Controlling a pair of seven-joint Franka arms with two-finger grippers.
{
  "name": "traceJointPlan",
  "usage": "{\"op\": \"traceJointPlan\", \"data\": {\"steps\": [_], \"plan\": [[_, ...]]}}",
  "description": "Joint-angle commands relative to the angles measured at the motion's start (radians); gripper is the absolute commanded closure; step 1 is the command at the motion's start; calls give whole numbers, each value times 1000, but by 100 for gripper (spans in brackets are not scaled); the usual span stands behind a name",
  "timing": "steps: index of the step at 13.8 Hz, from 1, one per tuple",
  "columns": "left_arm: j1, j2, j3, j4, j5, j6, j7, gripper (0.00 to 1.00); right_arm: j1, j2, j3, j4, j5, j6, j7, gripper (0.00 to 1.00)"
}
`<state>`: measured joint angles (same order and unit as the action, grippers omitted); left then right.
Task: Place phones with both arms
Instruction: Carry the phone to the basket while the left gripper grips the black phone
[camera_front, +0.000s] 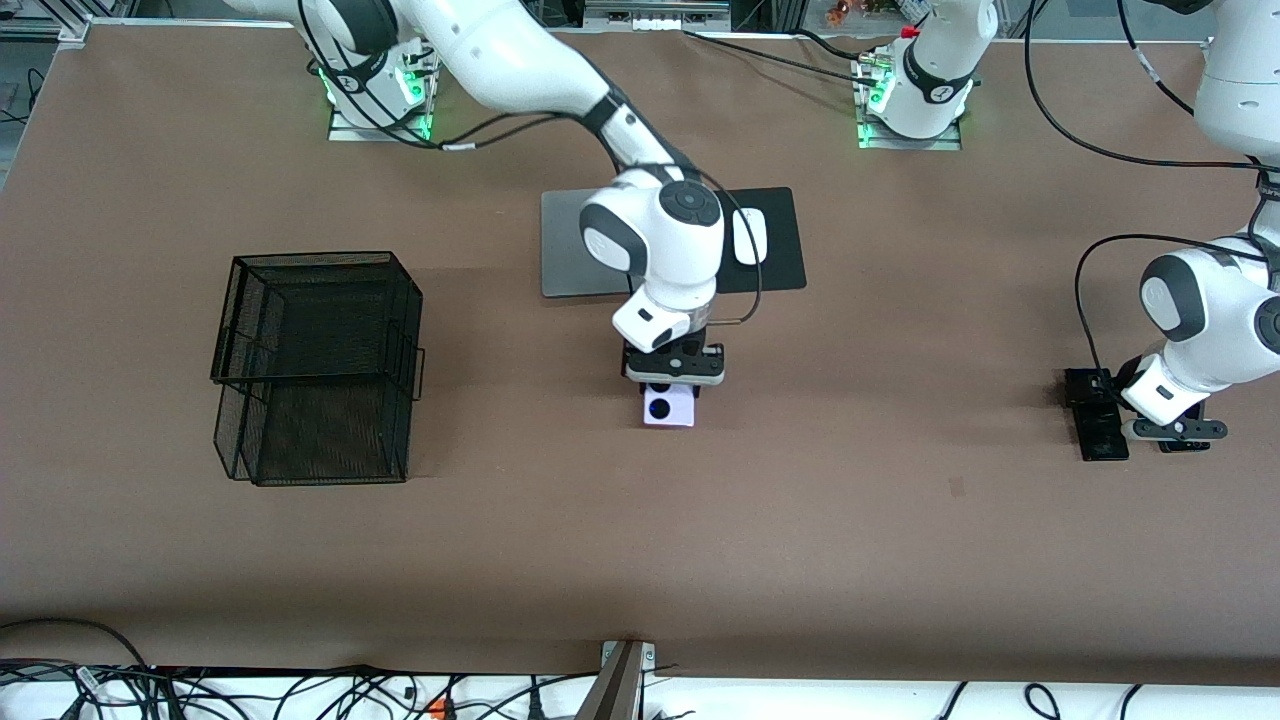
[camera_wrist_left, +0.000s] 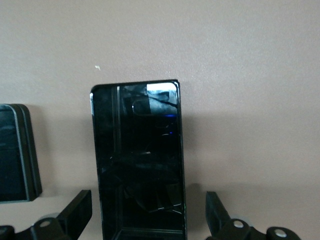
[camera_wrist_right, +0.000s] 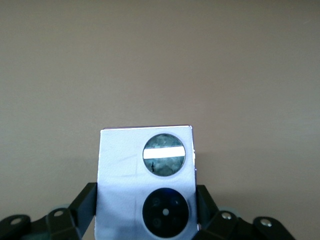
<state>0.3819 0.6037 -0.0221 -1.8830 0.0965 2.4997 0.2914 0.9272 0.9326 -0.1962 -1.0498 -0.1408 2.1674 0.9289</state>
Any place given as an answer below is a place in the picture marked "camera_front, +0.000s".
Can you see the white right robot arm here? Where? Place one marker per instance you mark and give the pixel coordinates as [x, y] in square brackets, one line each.
[500, 50]

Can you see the right gripper grey bar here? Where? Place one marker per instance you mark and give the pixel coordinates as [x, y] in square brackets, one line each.
[637, 357]

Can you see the silver closed laptop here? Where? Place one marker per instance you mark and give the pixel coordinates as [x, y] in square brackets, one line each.
[565, 250]

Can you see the black two-tier mesh tray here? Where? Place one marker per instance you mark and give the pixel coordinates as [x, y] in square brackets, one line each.
[330, 440]

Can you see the long black slab phone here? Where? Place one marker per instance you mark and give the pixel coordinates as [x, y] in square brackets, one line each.
[1100, 440]

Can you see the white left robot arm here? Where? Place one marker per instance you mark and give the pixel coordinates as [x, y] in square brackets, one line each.
[935, 60]

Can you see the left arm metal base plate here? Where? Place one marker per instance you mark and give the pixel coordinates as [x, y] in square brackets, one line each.
[900, 143]

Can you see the lilac flip phone round lenses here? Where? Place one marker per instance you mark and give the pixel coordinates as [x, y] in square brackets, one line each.
[680, 410]

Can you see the left gripper grey bar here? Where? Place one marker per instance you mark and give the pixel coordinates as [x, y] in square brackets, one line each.
[1118, 384]

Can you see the black mouse pad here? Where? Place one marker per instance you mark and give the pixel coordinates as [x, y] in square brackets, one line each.
[785, 270]

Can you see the metal camera post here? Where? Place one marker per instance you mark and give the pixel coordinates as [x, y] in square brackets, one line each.
[615, 690]

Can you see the white computer mouse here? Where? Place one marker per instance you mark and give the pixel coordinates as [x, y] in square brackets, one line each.
[750, 240]

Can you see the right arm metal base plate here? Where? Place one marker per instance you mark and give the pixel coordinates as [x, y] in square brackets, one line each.
[345, 133]

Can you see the white power strip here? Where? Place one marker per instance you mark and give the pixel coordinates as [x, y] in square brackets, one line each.
[655, 18]

